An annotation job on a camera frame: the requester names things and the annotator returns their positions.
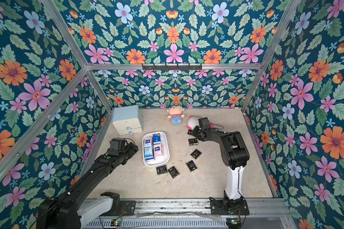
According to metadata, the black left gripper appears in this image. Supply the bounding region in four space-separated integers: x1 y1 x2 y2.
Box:
118 141 139 164

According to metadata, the black Face tissue pack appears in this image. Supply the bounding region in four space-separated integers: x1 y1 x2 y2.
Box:
187 129 193 136
168 166 180 179
191 149 202 159
188 138 198 146
156 165 168 175
186 160 197 172

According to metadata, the pink floral Tempo tissue pack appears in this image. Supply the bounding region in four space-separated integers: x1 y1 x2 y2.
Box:
143 136 153 148

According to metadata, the white plastic storage box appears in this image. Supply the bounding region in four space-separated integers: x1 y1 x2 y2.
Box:
142 132 170 168

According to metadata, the blue cartoon tissue pack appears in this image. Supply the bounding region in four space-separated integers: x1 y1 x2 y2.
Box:
153 133 161 145

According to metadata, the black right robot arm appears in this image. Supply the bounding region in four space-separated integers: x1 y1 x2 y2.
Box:
193 117 250 211

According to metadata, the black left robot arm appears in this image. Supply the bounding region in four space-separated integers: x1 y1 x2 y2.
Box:
34 138 139 229

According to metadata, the white pink plush toy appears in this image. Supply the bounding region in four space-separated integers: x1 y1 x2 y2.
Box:
186 115 201 130

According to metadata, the small blue-top drawer cabinet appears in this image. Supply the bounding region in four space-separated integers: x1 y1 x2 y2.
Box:
112 105 143 135

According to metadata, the baby doll plush toy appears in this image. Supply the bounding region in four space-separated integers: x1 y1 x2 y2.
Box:
167 104 185 125

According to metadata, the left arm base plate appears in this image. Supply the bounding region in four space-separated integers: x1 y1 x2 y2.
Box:
101 200 136 217

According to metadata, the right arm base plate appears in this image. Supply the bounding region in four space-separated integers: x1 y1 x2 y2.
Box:
209 197 250 216

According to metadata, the black wall hook rail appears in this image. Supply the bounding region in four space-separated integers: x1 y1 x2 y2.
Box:
142 64 203 71

